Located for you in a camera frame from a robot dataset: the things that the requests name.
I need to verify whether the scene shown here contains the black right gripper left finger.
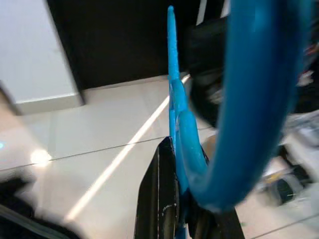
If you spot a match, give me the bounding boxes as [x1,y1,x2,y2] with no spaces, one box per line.
[134,136,180,239]

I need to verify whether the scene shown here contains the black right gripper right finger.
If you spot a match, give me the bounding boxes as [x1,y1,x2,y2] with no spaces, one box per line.
[188,195,247,239]

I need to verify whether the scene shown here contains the blue plastic hanger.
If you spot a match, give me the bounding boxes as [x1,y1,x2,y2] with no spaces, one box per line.
[166,0,314,239]

